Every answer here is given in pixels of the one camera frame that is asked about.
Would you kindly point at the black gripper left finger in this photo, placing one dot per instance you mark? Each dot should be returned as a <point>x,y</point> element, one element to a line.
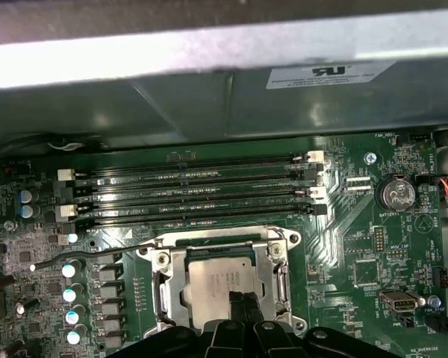
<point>227,343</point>

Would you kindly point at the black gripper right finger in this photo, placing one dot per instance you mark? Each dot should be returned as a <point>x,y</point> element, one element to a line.
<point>269,343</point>

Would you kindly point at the silver CPU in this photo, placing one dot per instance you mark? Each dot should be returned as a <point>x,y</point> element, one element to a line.
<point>209,283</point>

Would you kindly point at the CPU socket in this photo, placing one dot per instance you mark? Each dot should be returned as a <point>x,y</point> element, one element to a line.
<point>209,233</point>

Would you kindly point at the white-clipped RAM slot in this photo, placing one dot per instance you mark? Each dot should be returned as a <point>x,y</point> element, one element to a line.
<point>190,167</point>
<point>190,201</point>

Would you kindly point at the green motherboard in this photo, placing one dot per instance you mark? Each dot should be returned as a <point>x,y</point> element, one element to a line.
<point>358,231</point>

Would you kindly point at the round coin battery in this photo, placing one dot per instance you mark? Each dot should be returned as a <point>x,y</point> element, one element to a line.
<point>395,194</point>

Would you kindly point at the black open PC case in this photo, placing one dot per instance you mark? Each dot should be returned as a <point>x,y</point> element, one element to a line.
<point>171,112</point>

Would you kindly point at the white certification label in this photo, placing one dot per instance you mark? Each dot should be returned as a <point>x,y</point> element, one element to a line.
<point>321,78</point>

